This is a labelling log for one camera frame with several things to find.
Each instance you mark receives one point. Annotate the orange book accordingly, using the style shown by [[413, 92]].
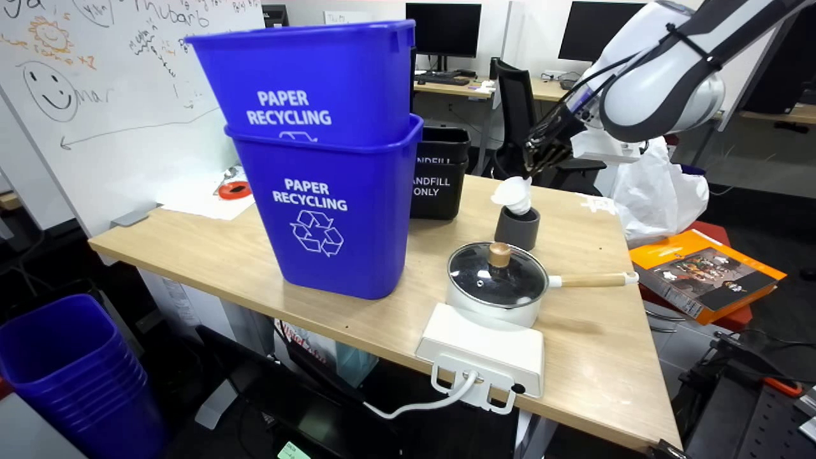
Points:
[[703, 271]]

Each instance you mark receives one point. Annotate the dark office chair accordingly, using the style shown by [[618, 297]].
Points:
[[513, 106]]

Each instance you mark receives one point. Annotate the white rectangular cooker block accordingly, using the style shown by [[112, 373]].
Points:
[[480, 345]]

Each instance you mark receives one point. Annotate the orange tape roll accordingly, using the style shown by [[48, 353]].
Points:
[[233, 188]]

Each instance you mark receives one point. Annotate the wooden office desk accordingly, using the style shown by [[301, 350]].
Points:
[[459, 86]]

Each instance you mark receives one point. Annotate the white object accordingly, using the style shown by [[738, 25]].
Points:
[[513, 195]]

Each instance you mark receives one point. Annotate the whiteboard with smiley drawing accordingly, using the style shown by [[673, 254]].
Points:
[[102, 102]]

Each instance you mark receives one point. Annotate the nested blue bins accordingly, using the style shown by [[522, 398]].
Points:
[[77, 373]]

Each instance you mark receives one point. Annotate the white printed plastic bag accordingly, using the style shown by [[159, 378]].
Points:
[[654, 195]]

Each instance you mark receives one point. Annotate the white paper sheet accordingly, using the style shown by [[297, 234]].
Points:
[[199, 199]]

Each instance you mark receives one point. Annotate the grey cup vessel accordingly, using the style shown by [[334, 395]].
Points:
[[516, 229]]

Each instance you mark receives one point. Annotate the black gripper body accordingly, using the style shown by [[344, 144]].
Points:
[[557, 135]]

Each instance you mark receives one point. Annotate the black landfill bin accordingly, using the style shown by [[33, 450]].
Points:
[[437, 181], [447, 132]]

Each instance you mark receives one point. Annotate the black computer monitor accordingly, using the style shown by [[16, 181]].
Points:
[[441, 25], [595, 25]]

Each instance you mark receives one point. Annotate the blue paper recycling bin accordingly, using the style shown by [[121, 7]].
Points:
[[307, 78], [331, 219]]

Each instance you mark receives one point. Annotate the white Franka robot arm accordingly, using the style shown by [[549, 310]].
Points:
[[663, 92]]

